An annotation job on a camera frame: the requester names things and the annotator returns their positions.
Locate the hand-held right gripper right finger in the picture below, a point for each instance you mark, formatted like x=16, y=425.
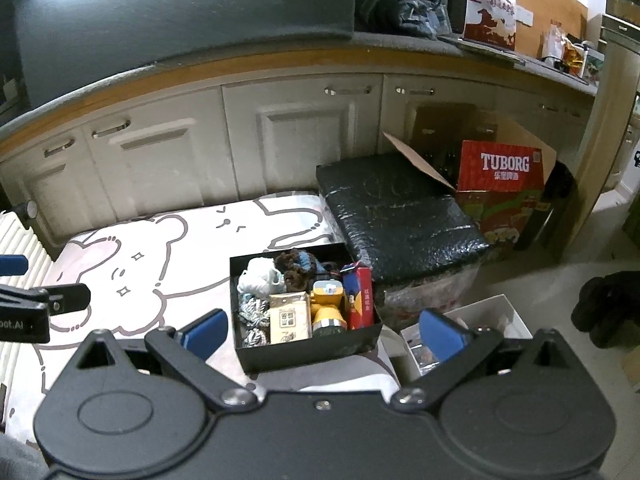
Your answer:
x=440, y=335

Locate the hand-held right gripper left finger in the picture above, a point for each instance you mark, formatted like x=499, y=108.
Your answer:
x=205, y=332

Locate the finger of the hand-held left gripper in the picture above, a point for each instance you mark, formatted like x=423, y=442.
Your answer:
x=12, y=265
x=65, y=297

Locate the white plastic bag ball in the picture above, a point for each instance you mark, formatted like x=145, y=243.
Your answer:
x=257, y=275

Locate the cream gold small box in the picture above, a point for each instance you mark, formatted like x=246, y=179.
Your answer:
x=289, y=317

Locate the colourful card box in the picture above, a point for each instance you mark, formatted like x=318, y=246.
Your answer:
x=359, y=297

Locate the black cardboard box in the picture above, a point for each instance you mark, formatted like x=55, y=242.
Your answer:
x=310, y=352

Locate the brown blue crocheted yarn piece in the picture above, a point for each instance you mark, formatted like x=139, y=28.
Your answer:
x=295, y=262

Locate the yellow headlamp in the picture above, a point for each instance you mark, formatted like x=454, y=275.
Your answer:
x=327, y=310

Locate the white radiator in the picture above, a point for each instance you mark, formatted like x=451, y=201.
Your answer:
x=22, y=240

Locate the round radiator valve knob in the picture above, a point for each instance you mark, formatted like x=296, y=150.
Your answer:
x=30, y=208

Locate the white storage bin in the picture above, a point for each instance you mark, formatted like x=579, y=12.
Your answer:
x=495, y=312

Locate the bear print bedsheet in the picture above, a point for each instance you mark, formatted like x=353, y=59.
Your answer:
x=165, y=240

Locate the black bubble-wrapped bundle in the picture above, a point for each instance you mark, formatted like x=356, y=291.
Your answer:
x=400, y=220

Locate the red beer carton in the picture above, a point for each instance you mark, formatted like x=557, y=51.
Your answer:
x=500, y=190

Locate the black fuzzy slippers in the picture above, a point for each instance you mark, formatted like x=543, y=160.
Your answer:
x=607, y=310

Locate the cream cabinet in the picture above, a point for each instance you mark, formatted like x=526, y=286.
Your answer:
x=290, y=135

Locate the red Tuborg cardboard box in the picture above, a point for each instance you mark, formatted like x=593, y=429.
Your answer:
x=500, y=127

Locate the grey countertop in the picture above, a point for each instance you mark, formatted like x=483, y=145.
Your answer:
x=400, y=42

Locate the snack packet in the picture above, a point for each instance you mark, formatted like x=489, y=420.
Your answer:
x=570, y=52

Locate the white red paper bag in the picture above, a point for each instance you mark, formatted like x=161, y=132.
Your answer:
x=490, y=15

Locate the grey fan heater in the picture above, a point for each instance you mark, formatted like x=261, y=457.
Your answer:
x=456, y=5

